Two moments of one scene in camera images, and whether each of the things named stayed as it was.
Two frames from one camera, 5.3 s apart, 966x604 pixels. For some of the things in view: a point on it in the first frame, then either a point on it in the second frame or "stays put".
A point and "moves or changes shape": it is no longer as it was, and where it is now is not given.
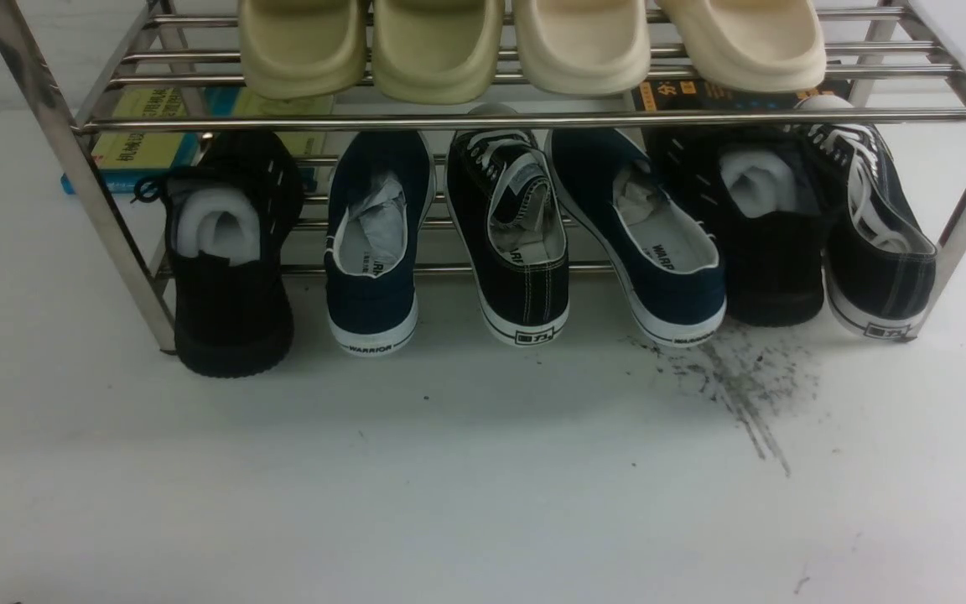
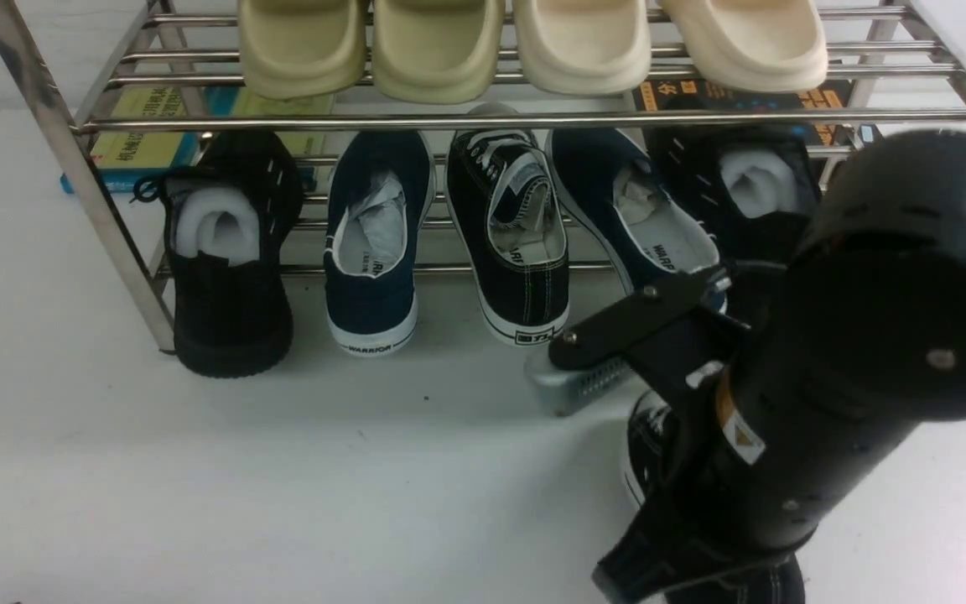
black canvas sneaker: x=511 y=212 stays put
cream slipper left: x=584 y=47 stays put
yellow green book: x=128 y=163 stays put
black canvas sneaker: x=880 y=259 moves or changes shape
